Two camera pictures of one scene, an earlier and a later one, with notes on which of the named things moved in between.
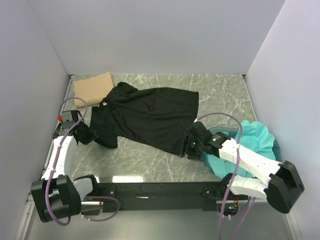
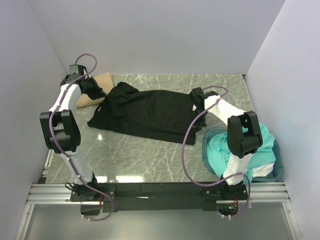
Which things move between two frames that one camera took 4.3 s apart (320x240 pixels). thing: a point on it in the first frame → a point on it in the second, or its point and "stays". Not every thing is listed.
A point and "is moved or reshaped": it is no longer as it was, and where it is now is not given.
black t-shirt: x=159 y=116 is moved or reshaped
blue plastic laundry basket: x=230 y=132 stays
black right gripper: x=187 y=139 → x=201 y=124
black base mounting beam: x=158 y=196 stays
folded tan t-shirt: x=92 y=90 stays
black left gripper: x=90 y=135 → x=98 y=93
